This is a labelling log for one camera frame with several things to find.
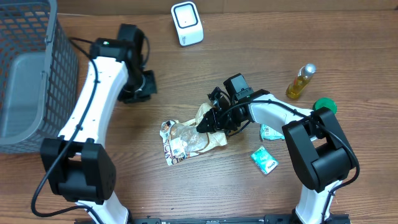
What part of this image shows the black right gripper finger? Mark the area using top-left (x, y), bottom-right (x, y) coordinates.
top-left (196, 108), bottom-right (218, 133)
top-left (208, 86), bottom-right (230, 109)

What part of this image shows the brown cookie pouch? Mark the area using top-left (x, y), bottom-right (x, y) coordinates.
top-left (175, 103), bottom-right (228, 157)

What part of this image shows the teal snack packet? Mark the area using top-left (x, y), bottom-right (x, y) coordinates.
top-left (260, 124), bottom-right (285, 141)

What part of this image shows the small printed snack bag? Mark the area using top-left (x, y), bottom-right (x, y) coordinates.
top-left (159, 120), bottom-right (189, 166)

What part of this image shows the green Kleenex tissue pack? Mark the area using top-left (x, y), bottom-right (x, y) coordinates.
top-left (251, 146), bottom-right (279, 175)

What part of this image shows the yellow bottle silver cap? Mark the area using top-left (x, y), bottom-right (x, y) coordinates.
top-left (286, 63), bottom-right (317, 100)

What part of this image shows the green white tissue cup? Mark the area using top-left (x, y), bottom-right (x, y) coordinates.
top-left (312, 98), bottom-right (337, 114)

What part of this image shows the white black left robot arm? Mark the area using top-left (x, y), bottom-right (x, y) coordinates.
top-left (30, 36), bottom-right (157, 223)

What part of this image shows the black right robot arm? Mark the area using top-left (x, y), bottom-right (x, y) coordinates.
top-left (197, 88), bottom-right (360, 223)

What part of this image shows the white barcode scanner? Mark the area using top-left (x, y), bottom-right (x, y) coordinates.
top-left (170, 1), bottom-right (204, 47)

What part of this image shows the grey plastic mesh basket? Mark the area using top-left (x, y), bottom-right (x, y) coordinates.
top-left (1, 0), bottom-right (79, 154)

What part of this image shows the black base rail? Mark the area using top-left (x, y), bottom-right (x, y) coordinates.
top-left (74, 214), bottom-right (352, 224)

